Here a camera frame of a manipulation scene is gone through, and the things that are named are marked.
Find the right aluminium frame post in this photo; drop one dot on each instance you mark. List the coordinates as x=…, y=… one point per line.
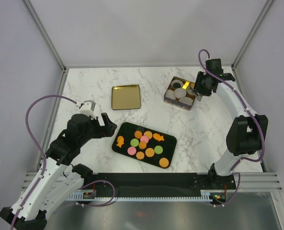
x=254, y=29

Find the orange fish cookie left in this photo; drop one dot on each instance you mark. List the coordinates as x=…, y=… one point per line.
x=120, y=141

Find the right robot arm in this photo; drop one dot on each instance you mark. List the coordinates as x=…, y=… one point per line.
x=246, y=137

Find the orange dotted cookie lower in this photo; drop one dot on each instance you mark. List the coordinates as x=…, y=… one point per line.
x=164, y=163

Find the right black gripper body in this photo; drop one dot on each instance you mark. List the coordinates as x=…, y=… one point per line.
x=201, y=84

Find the gold tin lid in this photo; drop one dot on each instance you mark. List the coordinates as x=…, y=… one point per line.
x=126, y=97

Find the green sandwich cookie right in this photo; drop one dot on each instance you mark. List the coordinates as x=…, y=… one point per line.
x=158, y=149

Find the left aluminium frame post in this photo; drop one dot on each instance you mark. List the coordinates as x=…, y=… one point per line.
x=44, y=34

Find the orange dotted cookie middle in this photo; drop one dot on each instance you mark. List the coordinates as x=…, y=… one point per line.
x=149, y=152

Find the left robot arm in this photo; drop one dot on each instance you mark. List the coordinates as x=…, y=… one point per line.
x=39, y=201

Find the pink sandwich cookie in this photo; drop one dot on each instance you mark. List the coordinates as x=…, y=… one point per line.
x=144, y=139
x=131, y=151

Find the orange dotted cookie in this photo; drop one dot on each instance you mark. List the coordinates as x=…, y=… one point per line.
x=148, y=134
x=149, y=152
x=164, y=163

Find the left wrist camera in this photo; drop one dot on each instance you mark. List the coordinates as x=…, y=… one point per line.
x=87, y=108

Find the gold cookie tin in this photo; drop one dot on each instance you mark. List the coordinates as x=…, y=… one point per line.
x=176, y=102

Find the orange swirl cookie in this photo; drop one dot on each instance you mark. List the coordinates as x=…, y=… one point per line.
x=142, y=145

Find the black sandwich cookie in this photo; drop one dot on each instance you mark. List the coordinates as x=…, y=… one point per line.
x=176, y=85

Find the aluminium frame post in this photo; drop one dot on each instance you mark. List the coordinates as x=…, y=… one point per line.
x=254, y=29
x=44, y=34

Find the green sandwich cookie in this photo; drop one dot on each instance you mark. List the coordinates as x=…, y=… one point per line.
x=158, y=149
x=134, y=142

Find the orange shell cookie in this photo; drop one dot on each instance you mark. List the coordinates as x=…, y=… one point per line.
x=140, y=155

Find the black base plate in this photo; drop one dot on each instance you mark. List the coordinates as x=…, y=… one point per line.
x=159, y=184

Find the orange fish cookie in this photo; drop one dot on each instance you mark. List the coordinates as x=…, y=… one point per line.
x=120, y=141
x=158, y=137

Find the orange fish cookie right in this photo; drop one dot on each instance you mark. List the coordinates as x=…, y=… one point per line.
x=158, y=137

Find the black oval tray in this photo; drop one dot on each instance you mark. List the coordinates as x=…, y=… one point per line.
x=127, y=130

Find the green sandwich cookie left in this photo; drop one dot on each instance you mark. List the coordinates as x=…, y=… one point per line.
x=134, y=142

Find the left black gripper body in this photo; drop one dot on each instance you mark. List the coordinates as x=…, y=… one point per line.
x=95, y=130

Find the orange dotted cookie upper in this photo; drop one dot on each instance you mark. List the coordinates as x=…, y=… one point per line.
x=148, y=134

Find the orange chip cookie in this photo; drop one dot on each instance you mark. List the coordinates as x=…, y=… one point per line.
x=138, y=134

